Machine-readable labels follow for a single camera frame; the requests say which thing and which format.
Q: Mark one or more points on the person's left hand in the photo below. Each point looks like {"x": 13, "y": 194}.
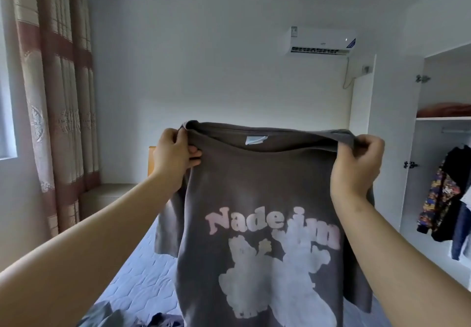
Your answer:
{"x": 173, "y": 157}

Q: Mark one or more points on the person's right hand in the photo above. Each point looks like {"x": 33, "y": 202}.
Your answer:
{"x": 357, "y": 168}

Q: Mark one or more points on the grey printed t-shirt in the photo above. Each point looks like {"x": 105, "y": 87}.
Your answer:
{"x": 257, "y": 183}

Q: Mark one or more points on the black garment with print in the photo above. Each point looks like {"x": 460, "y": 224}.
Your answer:
{"x": 445, "y": 190}

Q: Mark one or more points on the white wardrobe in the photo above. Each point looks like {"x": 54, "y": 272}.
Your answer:
{"x": 390, "y": 80}

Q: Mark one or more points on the pink red garment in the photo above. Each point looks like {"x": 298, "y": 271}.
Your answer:
{"x": 445, "y": 109}

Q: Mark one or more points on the blue quilted mattress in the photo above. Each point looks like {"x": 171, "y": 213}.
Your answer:
{"x": 140, "y": 271}

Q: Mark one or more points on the dark purple garment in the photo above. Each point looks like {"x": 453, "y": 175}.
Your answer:
{"x": 165, "y": 320}

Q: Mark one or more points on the grey button-up shirt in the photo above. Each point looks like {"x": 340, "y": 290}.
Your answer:
{"x": 107, "y": 316}

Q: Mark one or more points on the person's right forearm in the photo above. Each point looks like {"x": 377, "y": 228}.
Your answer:
{"x": 412, "y": 264}

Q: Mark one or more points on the person's left forearm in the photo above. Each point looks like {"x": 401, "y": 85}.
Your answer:
{"x": 81, "y": 257}

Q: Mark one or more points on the orange wooden board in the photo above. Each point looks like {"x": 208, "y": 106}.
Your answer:
{"x": 151, "y": 161}

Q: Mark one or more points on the wooden bedside table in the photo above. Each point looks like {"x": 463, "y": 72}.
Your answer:
{"x": 107, "y": 198}

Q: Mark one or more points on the metal door hinge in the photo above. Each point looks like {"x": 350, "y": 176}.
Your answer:
{"x": 422, "y": 78}

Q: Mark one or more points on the patterned curtain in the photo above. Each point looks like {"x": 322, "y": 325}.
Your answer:
{"x": 59, "y": 102}

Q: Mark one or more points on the white air conditioner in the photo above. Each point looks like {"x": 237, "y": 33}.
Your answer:
{"x": 321, "y": 41}

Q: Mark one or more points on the grey framed window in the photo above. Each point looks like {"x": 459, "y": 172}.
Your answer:
{"x": 6, "y": 95}

